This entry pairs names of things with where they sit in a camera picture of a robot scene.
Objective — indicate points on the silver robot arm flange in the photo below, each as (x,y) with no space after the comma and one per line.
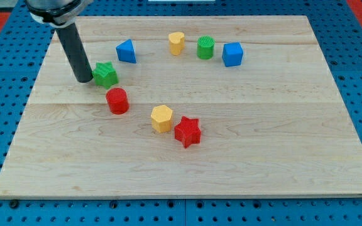
(57,13)

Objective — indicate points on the light wooden board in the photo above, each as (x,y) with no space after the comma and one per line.
(273,127)

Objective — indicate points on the red star block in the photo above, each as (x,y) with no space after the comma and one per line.
(187,131)

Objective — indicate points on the yellow hexagon block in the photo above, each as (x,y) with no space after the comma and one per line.
(162,118)

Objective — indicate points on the red cylinder block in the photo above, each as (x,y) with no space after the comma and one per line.
(117,100)

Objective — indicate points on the green cylinder block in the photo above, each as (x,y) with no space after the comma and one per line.
(205,47)

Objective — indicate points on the yellow heart block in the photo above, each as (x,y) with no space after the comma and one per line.
(176,42)

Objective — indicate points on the blue cube block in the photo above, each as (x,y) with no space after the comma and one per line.
(232,54)

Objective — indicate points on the blue triangle block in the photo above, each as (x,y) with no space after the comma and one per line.
(125,52)

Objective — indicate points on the green star block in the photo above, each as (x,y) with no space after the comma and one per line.
(105,75)

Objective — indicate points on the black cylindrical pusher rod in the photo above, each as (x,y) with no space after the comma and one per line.
(72,45)

